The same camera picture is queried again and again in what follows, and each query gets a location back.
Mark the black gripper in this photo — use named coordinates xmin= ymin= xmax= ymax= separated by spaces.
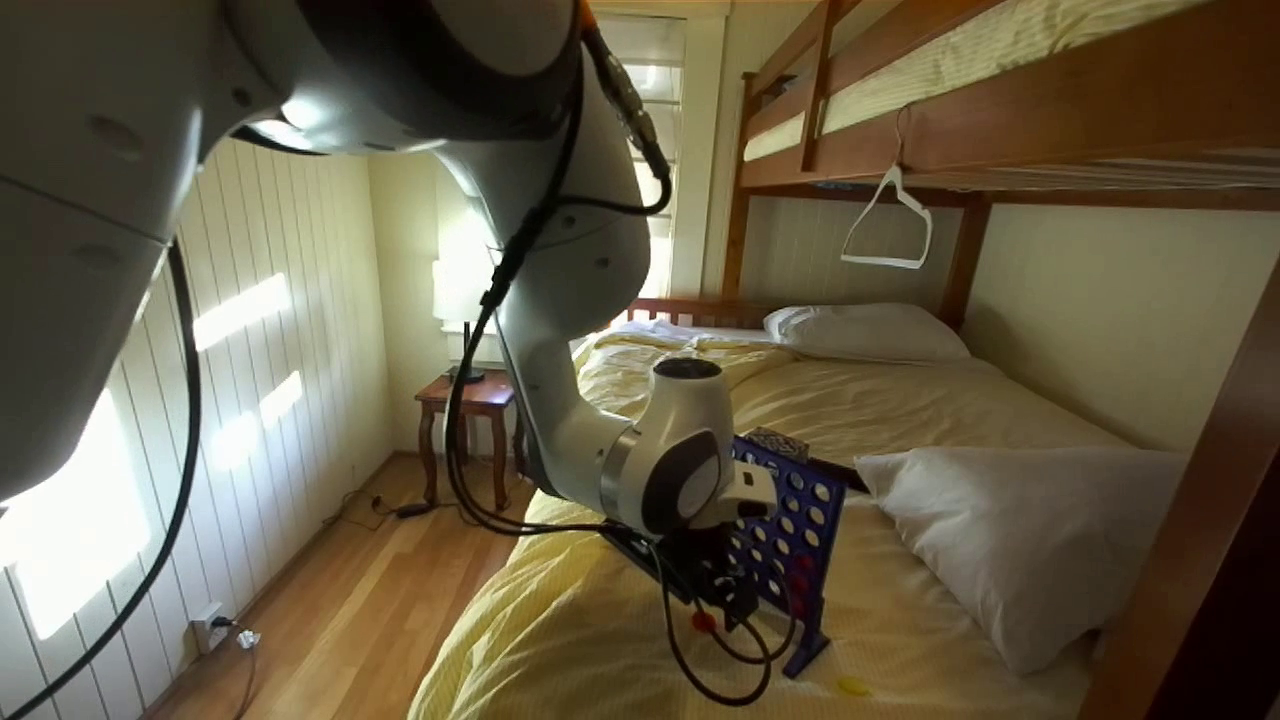
xmin=615 ymin=511 xmax=770 ymax=640

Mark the yellow bed blanket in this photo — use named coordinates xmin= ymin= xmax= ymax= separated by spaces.
xmin=404 ymin=325 xmax=1135 ymax=720

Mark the white bed sheet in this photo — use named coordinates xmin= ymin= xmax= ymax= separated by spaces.
xmin=604 ymin=317 xmax=780 ymax=354

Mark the flat white pillow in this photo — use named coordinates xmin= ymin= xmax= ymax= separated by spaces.
xmin=759 ymin=301 xmax=975 ymax=369

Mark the small wooden side table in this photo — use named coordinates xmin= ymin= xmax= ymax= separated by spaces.
xmin=412 ymin=369 xmax=524 ymax=515

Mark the white folded blanket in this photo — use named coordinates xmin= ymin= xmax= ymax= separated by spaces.
xmin=851 ymin=442 xmax=1192 ymax=675

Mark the black slim table lamp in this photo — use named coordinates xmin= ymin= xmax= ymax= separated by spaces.
xmin=447 ymin=317 xmax=493 ymax=389

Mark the white plastic clothes hanger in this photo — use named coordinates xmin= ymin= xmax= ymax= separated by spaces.
xmin=835 ymin=160 xmax=936 ymax=277

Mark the bunk mattress with pale sheet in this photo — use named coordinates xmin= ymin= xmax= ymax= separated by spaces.
xmin=741 ymin=0 xmax=1202 ymax=169

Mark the black floor cord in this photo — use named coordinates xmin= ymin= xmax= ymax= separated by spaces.
xmin=362 ymin=488 xmax=439 ymax=523

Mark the wall outlet with plug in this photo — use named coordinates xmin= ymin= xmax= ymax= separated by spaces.
xmin=185 ymin=604 xmax=265 ymax=656

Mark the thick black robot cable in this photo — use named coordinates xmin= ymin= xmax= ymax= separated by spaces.
xmin=0 ymin=237 xmax=209 ymax=720

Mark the wooden bunk bed frame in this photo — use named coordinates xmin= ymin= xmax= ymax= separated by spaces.
xmin=604 ymin=0 xmax=1280 ymax=720

